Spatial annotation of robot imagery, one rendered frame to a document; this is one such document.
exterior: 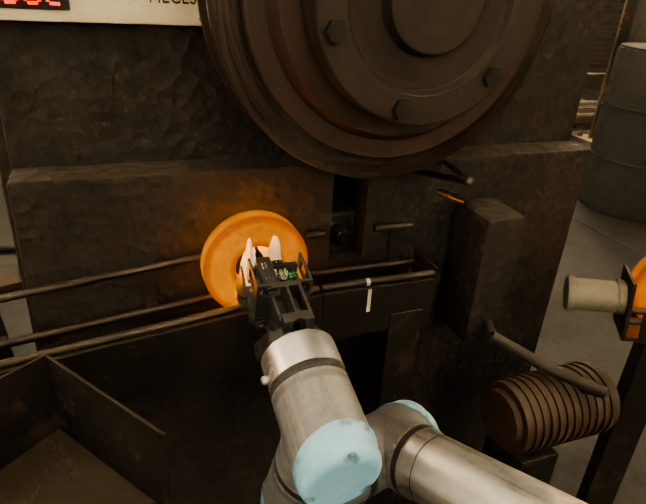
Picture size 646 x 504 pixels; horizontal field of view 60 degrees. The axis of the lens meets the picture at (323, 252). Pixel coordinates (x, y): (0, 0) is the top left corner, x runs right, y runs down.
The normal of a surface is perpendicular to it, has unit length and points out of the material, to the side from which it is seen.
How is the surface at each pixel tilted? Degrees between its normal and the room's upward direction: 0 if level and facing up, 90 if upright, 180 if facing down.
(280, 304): 16
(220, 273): 89
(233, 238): 89
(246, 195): 90
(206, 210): 90
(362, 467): 103
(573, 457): 0
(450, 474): 43
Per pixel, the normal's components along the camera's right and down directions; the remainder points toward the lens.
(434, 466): -0.61, -0.60
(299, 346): -0.07, -0.69
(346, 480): 0.33, 0.59
